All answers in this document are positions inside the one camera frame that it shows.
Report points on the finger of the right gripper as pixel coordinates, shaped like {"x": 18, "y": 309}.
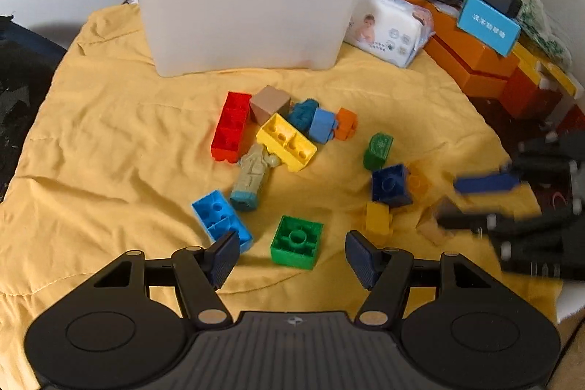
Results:
{"x": 489, "y": 183}
{"x": 496, "y": 223}

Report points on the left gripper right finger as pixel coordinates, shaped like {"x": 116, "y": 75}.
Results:
{"x": 388, "y": 275}

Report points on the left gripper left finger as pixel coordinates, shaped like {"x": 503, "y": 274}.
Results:
{"x": 196, "y": 274}

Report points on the blue long brick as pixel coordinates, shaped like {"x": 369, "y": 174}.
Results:
{"x": 217, "y": 217}

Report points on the red long brick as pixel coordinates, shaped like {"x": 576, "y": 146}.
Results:
{"x": 231, "y": 138}

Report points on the yellow small brick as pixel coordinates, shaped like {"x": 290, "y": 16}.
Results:
{"x": 378, "y": 220}

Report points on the tan small block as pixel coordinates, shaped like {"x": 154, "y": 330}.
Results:
{"x": 428, "y": 226}

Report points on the orange translucent brick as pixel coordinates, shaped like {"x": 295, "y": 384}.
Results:
{"x": 419, "y": 185}

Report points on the orange box stack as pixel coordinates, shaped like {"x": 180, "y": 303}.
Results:
{"x": 527, "y": 83}

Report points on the dark blue square brick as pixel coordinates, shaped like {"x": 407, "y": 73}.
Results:
{"x": 390, "y": 187}

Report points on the green square brick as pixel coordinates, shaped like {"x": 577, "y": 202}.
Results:
{"x": 296, "y": 243}

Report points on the green small brick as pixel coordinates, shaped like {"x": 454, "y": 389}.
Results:
{"x": 377, "y": 151}

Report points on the grey toy figure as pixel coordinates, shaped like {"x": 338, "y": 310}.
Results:
{"x": 255, "y": 166}

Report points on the yellow cloth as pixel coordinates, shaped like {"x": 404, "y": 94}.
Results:
{"x": 118, "y": 153}

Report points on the light blue cardboard box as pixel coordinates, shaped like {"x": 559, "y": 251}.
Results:
{"x": 491, "y": 27}

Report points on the yellow long brick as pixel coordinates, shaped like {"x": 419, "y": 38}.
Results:
{"x": 282, "y": 139}

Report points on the orange small brick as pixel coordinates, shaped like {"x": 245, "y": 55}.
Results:
{"x": 347, "y": 122}

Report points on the light blue small brick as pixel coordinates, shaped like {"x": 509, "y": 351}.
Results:
{"x": 323, "y": 126}

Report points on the teal blue toy piece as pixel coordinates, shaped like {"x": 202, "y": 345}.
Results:
{"x": 302, "y": 114}

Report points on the brown cube block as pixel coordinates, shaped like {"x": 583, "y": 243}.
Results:
{"x": 269, "y": 101}

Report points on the wet wipes pack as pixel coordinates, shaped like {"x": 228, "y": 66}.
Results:
{"x": 392, "y": 30}

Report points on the white plastic storage bin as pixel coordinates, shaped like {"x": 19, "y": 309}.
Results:
{"x": 191, "y": 36}

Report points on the dark blue chair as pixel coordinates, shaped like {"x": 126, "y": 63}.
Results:
{"x": 28, "y": 63}

